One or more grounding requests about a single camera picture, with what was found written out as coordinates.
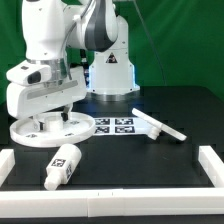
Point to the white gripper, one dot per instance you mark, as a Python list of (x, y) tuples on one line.
[(26, 101)]

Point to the white round table top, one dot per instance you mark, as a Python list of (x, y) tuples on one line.
[(56, 132)]

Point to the white table base foot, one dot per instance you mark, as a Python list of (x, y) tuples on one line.
[(158, 126)]

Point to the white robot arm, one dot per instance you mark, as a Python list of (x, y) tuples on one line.
[(71, 51)]

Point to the white fiducial marker sheet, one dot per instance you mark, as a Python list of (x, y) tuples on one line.
[(121, 126)]

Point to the white left fence block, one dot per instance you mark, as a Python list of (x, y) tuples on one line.
[(7, 162)]

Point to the white fence block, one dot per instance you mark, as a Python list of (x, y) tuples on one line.
[(212, 165), (7, 162)]

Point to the white right fence block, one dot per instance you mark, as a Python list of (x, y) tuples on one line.
[(212, 165)]

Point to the white front fence bar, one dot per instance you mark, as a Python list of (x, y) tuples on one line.
[(111, 202)]

